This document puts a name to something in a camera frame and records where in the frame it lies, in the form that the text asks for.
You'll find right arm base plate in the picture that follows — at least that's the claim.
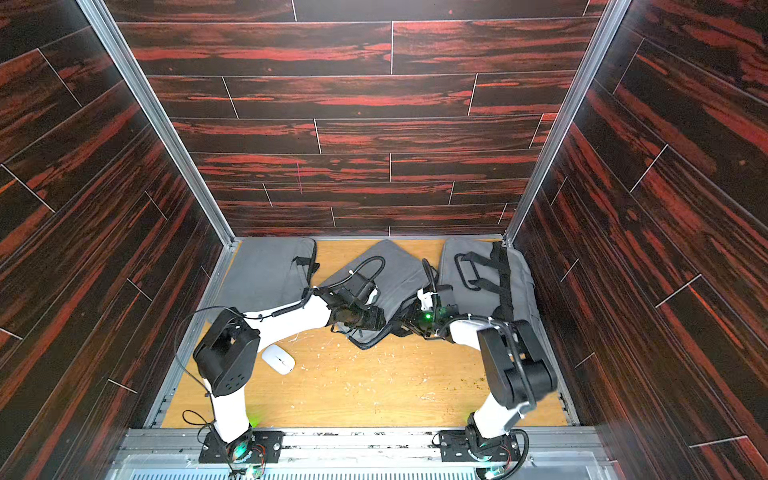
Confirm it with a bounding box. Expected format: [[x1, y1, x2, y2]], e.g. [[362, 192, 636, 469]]
[[433, 426, 521, 463]]

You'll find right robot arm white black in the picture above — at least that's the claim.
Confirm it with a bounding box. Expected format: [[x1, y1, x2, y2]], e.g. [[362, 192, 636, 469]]
[[399, 252, 557, 461]]

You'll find grey laptop sleeve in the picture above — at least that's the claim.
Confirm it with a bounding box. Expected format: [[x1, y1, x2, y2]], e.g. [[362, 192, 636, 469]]
[[314, 240, 427, 350]]

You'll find grey bag with straps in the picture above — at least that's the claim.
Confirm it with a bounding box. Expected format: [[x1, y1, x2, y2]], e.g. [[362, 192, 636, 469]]
[[439, 238, 541, 348]]

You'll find aluminium corner post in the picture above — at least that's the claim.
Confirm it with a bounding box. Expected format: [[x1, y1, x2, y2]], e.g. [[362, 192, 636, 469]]
[[503, 0, 632, 246], [76, 0, 236, 248]]

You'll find grey laptop bag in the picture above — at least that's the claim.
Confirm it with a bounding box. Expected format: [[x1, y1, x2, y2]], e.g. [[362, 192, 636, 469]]
[[212, 237, 317, 313]]

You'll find left aluminium corner post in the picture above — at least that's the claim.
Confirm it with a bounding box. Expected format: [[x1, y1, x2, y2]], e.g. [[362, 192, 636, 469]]
[[76, 0, 236, 248]]

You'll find left white mouse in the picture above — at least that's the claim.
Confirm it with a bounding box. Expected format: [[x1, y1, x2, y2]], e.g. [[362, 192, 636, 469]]
[[262, 344, 296, 376]]

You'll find front aluminium rail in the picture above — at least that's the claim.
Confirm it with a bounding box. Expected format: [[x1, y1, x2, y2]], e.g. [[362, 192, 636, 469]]
[[107, 427, 620, 479]]

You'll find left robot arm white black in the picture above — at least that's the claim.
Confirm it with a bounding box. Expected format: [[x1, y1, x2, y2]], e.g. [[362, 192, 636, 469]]
[[193, 255, 386, 462]]

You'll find right aluminium corner post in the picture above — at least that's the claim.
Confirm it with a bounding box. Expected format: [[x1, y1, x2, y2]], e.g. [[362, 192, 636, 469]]
[[503, 0, 632, 246]]

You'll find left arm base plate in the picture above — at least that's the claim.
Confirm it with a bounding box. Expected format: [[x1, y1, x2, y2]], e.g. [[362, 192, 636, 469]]
[[198, 429, 285, 466]]

